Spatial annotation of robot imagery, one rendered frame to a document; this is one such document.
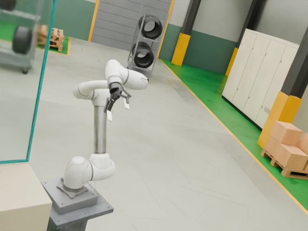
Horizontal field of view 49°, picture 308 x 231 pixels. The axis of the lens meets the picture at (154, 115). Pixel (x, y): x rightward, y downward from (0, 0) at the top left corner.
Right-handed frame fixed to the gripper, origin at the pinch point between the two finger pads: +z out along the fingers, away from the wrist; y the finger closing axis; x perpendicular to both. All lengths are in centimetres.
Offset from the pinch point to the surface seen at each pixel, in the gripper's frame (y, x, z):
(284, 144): 14, -468, -176
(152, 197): 133, -203, -54
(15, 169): 45, 32, 25
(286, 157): 17, -455, -144
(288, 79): -45, -464, -294
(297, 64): -73, -449, -302
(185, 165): 130, -298, -130
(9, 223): 38, 37, 57
